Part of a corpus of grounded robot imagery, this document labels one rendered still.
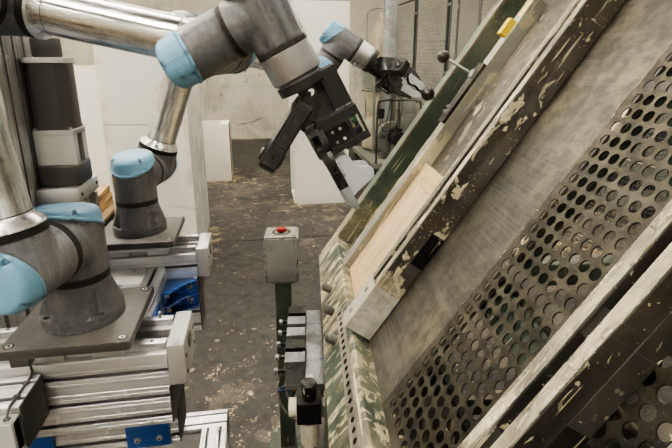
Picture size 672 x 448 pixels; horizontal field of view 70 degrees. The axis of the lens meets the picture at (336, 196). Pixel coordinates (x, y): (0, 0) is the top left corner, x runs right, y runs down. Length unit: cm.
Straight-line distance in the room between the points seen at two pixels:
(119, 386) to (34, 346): 18
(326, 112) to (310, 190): 445
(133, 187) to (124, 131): 216
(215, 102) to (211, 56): 871
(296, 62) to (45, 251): 50
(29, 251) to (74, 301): 18
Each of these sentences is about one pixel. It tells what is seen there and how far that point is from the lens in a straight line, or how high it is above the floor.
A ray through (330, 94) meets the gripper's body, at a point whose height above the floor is 148.
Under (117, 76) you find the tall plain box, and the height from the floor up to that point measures 141.
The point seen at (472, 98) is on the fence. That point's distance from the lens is 146.
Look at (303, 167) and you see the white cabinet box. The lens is 506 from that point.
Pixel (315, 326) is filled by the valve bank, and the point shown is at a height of 74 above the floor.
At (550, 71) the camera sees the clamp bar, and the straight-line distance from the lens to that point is 111.
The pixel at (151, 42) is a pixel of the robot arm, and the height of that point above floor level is 155.
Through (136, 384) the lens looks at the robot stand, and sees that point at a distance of 108.
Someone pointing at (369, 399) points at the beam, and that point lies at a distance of 101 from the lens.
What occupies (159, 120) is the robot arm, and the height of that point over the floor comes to 135.
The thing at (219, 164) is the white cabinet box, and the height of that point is 22.
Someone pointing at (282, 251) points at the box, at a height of 88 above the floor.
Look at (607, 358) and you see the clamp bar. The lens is 59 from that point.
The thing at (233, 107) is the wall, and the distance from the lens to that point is 937.
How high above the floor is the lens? 153
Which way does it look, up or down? 16 degrees down
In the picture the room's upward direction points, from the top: straight up
